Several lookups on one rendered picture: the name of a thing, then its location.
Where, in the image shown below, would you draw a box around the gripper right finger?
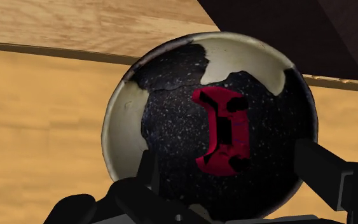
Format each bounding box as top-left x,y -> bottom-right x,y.
294,138 -> 358,224

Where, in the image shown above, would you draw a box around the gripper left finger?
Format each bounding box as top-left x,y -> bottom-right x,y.
43,150 -> 212,224

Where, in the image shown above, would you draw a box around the black and cream speckled bowl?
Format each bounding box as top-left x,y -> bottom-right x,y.
100,31 -> 319,223

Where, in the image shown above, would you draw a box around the red and black flat toy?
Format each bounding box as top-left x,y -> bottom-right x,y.
191,86 -> 251,177

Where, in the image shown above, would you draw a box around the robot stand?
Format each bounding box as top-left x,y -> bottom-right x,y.
196,0 -> 358,83

